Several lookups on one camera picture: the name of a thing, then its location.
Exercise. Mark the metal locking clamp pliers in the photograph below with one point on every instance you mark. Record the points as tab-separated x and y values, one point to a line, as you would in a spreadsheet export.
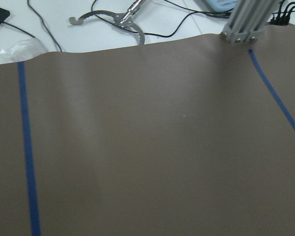
120	20

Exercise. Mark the brown paper table mat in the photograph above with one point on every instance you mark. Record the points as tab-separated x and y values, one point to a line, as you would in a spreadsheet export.
179	138

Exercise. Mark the black power strip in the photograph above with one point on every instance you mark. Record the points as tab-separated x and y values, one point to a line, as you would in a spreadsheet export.
280	20

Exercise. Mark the clear plastic bag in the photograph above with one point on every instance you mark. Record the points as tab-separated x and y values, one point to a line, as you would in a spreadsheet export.
22	50

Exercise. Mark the aluminium frame post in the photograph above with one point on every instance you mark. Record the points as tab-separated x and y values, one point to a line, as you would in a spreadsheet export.
248	20

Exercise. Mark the light blue teach pendant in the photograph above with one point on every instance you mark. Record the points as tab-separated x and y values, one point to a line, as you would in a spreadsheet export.
219	5

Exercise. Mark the blue tape strip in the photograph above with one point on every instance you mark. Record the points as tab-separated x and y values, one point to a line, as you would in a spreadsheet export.
271	89
29	163

